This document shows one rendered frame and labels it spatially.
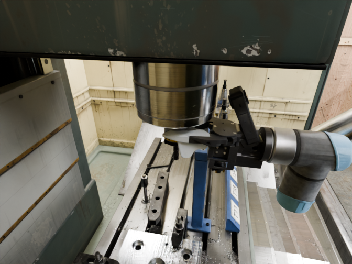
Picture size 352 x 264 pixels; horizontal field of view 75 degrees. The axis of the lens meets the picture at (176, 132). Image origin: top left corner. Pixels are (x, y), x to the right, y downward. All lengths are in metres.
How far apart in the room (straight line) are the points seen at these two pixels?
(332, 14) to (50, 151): 0.77
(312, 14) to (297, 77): 1.24
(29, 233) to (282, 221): 0.99
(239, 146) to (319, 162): 0.15
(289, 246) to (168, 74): 0.91
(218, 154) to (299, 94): 1.14
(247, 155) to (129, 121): 1.32
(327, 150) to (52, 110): 0.74
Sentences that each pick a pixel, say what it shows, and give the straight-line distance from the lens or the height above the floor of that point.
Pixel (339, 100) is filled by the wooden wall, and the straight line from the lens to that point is 3.46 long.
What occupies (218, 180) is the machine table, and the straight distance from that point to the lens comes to 1.08.
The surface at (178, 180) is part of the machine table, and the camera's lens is 1.06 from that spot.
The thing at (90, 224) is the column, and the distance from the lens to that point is 1.23.
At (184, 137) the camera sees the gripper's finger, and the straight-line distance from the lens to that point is 0.43.
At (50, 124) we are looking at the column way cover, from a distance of 0.81.
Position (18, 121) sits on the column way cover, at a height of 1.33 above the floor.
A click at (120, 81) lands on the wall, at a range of 1.63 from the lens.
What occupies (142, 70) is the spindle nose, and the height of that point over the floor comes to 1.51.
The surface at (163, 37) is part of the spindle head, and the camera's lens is 0.30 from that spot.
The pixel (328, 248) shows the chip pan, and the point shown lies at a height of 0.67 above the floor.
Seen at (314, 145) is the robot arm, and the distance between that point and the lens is 0.50.
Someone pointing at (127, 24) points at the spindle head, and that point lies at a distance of 0.31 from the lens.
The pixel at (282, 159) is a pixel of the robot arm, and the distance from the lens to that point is 0.49.
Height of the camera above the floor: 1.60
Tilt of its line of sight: 29 degrees down
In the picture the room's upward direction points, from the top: straight up
